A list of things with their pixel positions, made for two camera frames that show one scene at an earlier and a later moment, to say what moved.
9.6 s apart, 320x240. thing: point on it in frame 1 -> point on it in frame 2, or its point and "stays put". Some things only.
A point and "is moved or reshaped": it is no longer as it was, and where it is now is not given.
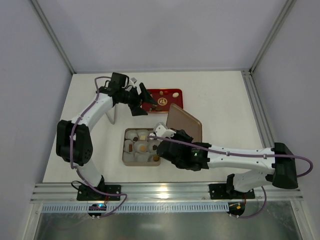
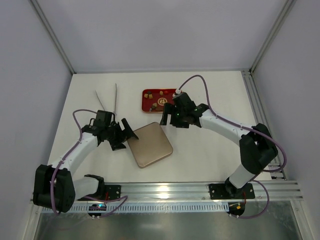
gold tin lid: [178, 118] is moved or reshaped
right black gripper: [164, 149] -> [175, 117]
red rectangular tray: [164, 98] stays put
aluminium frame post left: [53, 36] stays put
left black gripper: [136, 99] -> [117, 136]
